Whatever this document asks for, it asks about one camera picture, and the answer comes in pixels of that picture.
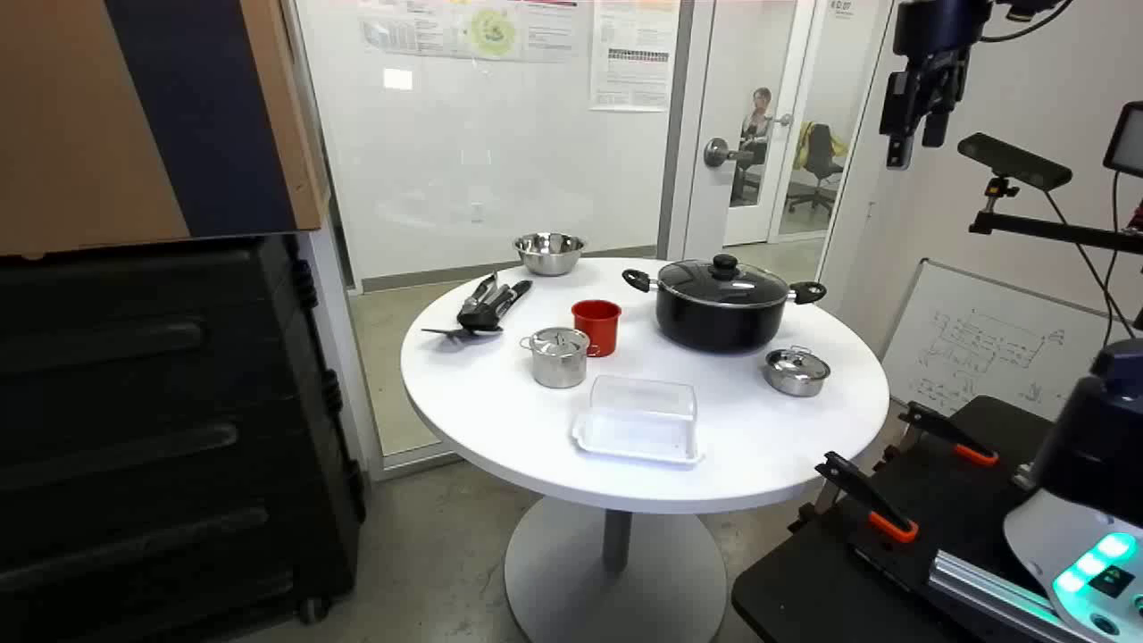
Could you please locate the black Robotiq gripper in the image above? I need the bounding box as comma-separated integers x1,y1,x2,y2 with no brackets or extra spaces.
878,45,970,171

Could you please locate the large steel bowl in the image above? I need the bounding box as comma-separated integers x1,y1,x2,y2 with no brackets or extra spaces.
510,227,589,283

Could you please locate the clear plastic tray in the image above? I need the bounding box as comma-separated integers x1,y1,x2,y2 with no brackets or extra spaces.
566,373,706,468

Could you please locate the office chair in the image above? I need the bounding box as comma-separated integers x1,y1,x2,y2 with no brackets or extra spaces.
785,122,851,222

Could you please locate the white glass door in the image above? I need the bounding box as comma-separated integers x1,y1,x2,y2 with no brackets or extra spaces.
679,0,829,263

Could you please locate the person behind door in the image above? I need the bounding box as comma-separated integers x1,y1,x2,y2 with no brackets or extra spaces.
739,81,777,151

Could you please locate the black monitor screen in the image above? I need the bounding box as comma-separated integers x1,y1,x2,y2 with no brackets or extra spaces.
1101,100,1143,181

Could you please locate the white whiteboard with drawings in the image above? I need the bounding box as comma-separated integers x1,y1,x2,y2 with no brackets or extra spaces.
878,256,1116,421

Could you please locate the glass pot lid black knob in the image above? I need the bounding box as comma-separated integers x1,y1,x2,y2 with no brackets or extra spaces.
653,249,794,308

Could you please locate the small lidded steel pot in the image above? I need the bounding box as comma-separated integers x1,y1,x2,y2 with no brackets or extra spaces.
759,345,835,399

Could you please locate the black cooking pot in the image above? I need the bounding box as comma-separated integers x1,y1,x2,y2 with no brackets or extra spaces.
616,249,829,357

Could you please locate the white paper notice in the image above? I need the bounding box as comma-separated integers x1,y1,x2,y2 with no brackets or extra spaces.
589,0,682,115

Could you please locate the black orange bar clamp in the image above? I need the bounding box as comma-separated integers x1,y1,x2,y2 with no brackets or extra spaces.
812,451,923,550
895,399,1004,471

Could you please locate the red cup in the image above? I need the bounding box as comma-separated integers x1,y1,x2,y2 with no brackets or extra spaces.
566,295,626,361

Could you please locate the poster with green circle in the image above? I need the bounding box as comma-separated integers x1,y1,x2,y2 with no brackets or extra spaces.
358,0,589,63

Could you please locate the black kitchen utensil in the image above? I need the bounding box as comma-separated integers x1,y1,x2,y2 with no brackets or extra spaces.
454,267,535,334

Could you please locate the black perforated mounting table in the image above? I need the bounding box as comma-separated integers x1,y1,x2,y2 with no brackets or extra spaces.
728,394,1076,643

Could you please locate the black slotted spatula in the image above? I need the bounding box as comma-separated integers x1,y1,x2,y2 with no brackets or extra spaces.
416,320,507,349

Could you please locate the black rolling equipment case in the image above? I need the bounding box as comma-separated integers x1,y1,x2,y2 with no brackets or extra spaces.
0,232,367,631

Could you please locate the large cardboard box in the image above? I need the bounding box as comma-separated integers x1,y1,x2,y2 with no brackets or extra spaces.
0,0,330,261

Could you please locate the black stereo camera bar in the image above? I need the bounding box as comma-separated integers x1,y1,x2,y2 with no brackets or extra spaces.
952,130,1076,195

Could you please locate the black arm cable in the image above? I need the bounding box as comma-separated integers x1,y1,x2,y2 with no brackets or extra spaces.
982,0,1079,45

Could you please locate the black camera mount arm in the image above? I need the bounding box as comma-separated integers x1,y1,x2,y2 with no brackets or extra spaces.
964,175,1143,256

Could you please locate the metal door handle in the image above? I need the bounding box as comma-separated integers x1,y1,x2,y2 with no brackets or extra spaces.
700,134,742,171

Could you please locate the thin black camera cable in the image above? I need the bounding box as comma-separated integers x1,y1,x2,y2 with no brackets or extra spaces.
1040,187,1143,343

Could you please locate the steel cup with handles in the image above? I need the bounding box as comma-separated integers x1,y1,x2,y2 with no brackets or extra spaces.
516,325,591,394

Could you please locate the aluminium extrusion rail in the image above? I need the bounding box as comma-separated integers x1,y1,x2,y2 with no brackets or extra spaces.
923,550,1082,643

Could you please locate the white table pedestal base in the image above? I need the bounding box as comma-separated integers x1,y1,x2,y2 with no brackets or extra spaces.
501,493,731,643

